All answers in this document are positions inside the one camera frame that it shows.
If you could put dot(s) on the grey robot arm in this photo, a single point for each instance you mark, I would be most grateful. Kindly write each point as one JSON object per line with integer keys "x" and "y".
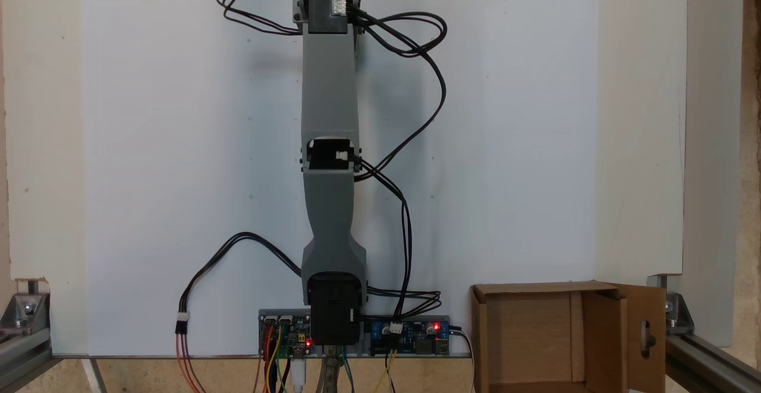
{"x": 330, "y": 84}

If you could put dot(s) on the blue power circuit board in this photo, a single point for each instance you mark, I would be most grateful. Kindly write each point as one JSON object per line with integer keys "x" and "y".
{"x": 410, "y": 339}

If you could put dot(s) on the grey metal table clamp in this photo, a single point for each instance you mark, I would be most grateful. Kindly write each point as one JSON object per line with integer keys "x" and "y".
{"x": 333, "y": 375}

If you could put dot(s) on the brown cardboard box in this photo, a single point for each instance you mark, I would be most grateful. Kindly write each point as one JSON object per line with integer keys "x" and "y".
{"x": 529, "y": 345}

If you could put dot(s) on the grey base plate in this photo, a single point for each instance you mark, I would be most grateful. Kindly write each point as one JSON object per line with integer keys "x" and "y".
{"x": 461, "y": 345}

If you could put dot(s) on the metal corner bracket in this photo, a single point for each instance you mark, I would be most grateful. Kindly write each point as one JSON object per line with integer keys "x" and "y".
{"x": 24, "y": 313}
{"x": 678, "y": 316}

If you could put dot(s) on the aluminium frame post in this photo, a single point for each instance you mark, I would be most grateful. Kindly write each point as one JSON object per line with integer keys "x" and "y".
{"x": 18, "y": 357}
{"x": 707, "y": 363}

